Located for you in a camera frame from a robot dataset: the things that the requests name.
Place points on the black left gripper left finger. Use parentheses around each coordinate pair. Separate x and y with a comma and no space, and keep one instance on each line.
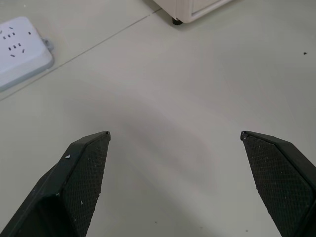
(74,187)

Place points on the white power strip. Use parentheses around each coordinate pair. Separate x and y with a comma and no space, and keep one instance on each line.
(18,50)

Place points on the white cabinet with foot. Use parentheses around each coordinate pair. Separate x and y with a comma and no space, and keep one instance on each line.
(191,10)

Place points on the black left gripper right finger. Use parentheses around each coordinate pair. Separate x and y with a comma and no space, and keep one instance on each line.
(279,182)

